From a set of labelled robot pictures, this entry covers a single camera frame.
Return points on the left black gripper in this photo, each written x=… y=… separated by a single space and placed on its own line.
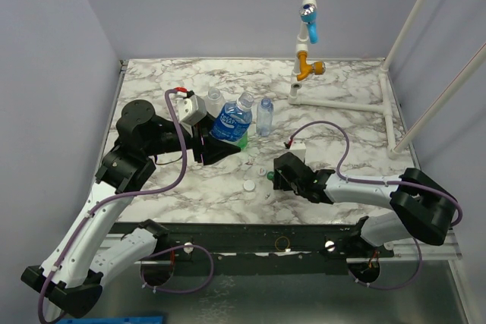
x=213 y=149

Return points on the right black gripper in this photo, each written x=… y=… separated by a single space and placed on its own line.
x=290 y=173

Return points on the green plastic bottle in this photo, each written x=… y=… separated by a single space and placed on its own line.
x=243 y=141

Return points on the blue label clear bottle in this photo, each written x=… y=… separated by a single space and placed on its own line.
x=235 y=117

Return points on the large clear plastic bottle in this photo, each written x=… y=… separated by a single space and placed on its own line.
x=214 y=101

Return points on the small clear water bottle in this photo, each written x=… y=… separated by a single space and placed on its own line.
x=264 y=117

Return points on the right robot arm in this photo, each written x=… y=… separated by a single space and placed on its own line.
x=420 y=207

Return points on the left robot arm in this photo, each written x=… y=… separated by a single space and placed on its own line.
x=73 y=277

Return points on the yellow faucet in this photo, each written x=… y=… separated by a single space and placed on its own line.
x=305 y=69

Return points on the blue faucet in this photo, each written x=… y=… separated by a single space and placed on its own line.
x=308 y=14

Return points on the blue bin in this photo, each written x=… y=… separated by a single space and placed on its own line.
x=117 y=320

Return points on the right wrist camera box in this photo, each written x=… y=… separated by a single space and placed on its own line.
x=297 y=148

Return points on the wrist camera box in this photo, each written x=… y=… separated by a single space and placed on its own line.
x=297 y=148
x=191 y=108

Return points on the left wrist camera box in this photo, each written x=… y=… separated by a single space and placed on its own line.
x=191 y=108

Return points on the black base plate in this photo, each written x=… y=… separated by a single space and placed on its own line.
x=239 y=249

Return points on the aluminium rail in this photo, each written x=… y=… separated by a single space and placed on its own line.
x=400 y=251

